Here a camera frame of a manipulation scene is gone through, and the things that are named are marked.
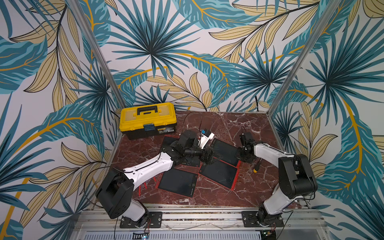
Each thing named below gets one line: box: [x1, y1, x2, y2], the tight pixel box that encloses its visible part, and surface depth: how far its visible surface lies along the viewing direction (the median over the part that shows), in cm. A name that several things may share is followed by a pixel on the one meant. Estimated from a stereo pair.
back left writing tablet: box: [179, 156, 201, 168], surface depth 69 cm
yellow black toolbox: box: [119, 102, 178, 140], surface depth 97 cm
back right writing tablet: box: [210, 138, 239, 167], surface depth 103 cm
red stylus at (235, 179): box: [231, 170, 240, 191], surface depth 88 cm
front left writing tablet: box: [158, 168, 199, 198], surface depth 89 cm
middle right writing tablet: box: [198, 158, 238, 189], surface depth 92 cm
